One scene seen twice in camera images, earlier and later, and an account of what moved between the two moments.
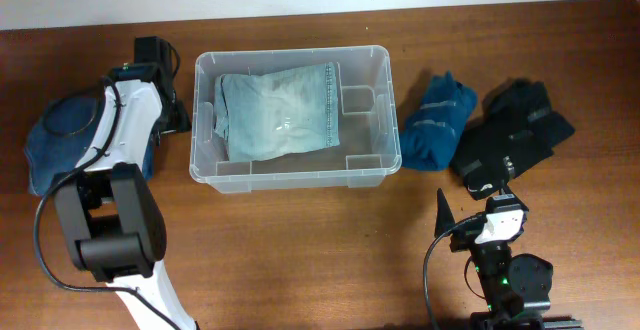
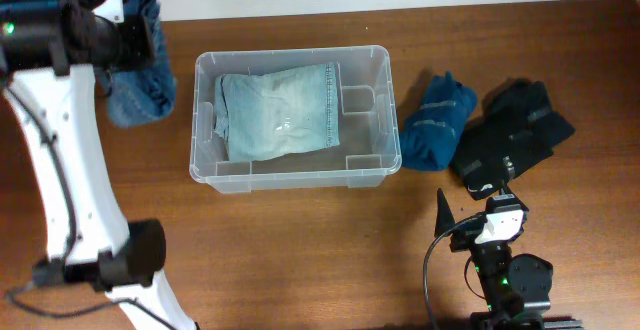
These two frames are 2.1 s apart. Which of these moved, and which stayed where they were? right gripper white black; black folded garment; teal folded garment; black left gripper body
Moved: black left gripper body
Stayed: black folded garment; right gripper white black; teal folded garment
